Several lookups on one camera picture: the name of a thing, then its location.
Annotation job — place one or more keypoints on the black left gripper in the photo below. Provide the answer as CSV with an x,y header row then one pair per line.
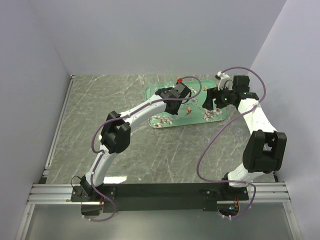
x,y
175,112

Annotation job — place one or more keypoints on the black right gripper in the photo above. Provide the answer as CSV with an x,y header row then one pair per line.
x,y
212,93

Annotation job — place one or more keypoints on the tall clear champagne flute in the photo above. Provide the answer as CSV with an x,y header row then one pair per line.
x,y
152,79

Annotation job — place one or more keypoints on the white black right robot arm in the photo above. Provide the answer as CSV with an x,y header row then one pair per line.
x,y
265,148

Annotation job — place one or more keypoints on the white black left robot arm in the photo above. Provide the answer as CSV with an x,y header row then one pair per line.
x,y
115,133

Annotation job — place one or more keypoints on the green floral bird tray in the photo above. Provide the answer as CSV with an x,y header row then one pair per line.
x,y
190,113

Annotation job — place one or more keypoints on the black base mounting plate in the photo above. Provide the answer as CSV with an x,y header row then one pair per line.
x,y
161,196

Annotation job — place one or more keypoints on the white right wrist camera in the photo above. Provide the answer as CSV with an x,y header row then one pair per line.
x,y
223,80

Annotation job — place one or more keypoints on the aluminium front frame rail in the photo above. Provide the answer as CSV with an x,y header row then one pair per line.
x,y
260,192

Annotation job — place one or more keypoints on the aluminium side rail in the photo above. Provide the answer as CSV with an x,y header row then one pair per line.
x,y
54,142

